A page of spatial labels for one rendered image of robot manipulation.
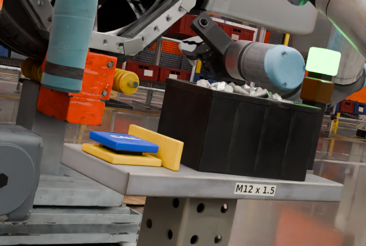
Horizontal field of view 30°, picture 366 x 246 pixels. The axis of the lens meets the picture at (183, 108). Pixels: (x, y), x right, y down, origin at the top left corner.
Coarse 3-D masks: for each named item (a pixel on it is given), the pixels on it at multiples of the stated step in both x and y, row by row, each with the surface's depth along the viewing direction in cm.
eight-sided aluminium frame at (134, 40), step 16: (32, 0) 150; (176, 0) 175; (192, 0) 176; (32, 16) 155; (48, 16) 153; (144, 16) 176; (160, 16) 172; (176, 16) 175; (48, 32) 153; (96, 32) 161; (128, 32) 172; (144, 32) 170; (160, 32) 172; (96, 48) 162; (112, 48) 165; (128, 48) 167
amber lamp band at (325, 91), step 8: (304, 80) 115; (312, 80) 113; (320, 80) 112; (304, 88) 115; (312, 88) 113; (320, 88) 112; (328, 88) 114; (304, 96) 114; (312, 96) 113; (320, 96) 113; (328, 96) 114
